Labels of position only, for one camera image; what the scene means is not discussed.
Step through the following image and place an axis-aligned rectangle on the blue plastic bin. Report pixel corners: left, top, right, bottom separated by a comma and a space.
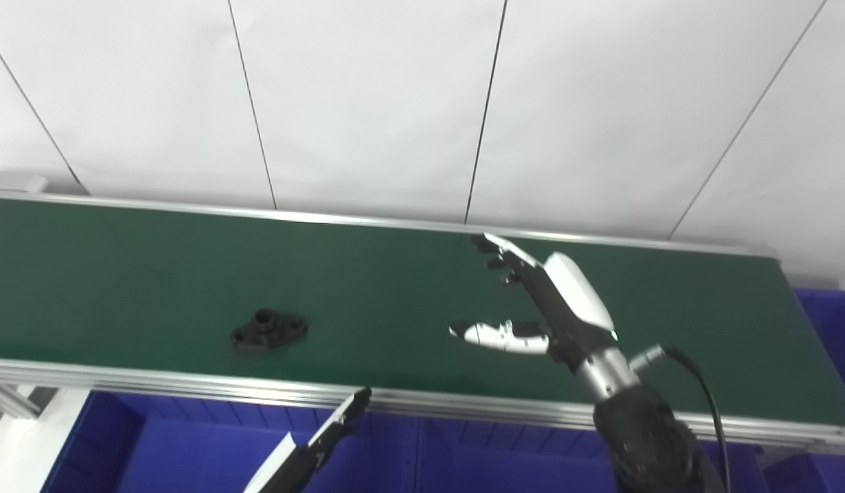
412, 413, 772, 493
758, 288, 845, 493
42, 390, 423, 493

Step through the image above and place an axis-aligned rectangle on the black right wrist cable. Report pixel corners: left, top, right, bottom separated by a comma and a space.
631, 345, 733, 493

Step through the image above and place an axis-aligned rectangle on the green conveyor belt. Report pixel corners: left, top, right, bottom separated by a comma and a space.
0, 190, 845, 456
0, 199, 845, 427

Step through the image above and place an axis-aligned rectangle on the aluminium conveyor support leg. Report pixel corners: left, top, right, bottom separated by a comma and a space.
0, 383, 58, 420

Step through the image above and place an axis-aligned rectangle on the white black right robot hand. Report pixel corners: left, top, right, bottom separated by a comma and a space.
449, 233, 619, 375

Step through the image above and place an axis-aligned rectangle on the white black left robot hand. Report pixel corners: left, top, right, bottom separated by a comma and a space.
243, 387, 373, 493

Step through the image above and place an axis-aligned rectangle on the black flanged metal part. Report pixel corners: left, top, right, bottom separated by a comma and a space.
231, 309, 310, 355

